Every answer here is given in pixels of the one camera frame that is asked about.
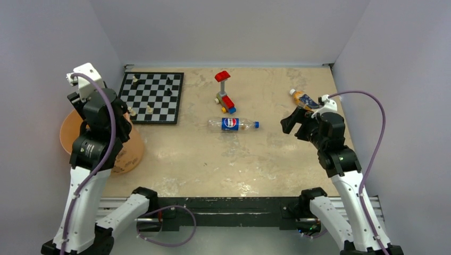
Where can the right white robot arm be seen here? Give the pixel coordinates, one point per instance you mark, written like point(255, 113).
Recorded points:
point(360, 232)

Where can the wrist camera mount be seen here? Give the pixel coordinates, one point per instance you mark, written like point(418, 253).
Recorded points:
point(327, 105)
point(87, 79)

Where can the black white chessboard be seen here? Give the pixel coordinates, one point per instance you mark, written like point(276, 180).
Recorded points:
point(151, 91)

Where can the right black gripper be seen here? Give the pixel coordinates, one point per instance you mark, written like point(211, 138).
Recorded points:
point(300, 115)

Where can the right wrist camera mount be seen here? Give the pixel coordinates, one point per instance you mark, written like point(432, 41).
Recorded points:
point(327, 105)

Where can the orange plastic bin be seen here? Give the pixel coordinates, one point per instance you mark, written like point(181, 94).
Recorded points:
point(127, 159)

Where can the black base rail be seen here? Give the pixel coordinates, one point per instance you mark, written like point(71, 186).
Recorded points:
point(285, 213)

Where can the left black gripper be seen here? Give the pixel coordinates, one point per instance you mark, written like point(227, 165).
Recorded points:
point(77, 102)

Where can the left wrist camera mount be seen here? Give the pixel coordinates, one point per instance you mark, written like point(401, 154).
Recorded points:
point(87, 79)

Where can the white chess piece edge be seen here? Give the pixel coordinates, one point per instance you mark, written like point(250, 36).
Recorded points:
point(131, 112)

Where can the toy brick car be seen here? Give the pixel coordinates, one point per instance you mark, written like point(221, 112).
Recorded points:
point(222, 98)

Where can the pepsi plastic bottle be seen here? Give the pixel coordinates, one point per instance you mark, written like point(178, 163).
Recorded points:
point(232, 124)

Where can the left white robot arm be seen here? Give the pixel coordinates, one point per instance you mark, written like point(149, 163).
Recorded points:
point(91, 163)

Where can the orange drink bottle blue label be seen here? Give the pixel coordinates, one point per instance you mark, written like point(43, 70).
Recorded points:
point(304, 101)

